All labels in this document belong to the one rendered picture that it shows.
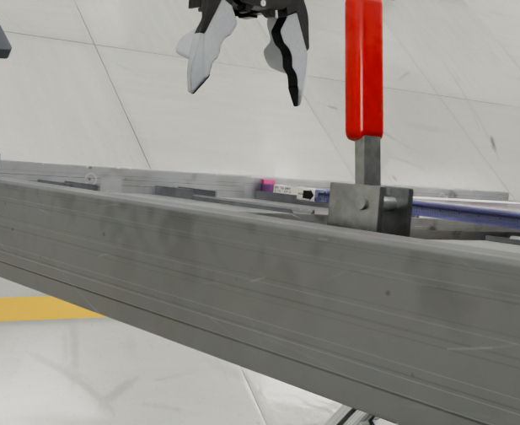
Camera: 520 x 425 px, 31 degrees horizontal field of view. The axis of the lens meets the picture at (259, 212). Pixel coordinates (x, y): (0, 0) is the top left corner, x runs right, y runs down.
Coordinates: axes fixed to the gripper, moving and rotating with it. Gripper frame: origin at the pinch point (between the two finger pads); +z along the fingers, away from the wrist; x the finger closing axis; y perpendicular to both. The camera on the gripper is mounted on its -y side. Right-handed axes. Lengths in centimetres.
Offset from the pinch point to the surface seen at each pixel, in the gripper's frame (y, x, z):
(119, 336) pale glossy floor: 71, -27, 39
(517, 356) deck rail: -59, 32, 11
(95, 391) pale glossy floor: 63, -18, 46
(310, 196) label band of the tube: -11.1, 0.6, 9.1
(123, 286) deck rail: -34.7, 31.9, 13.0
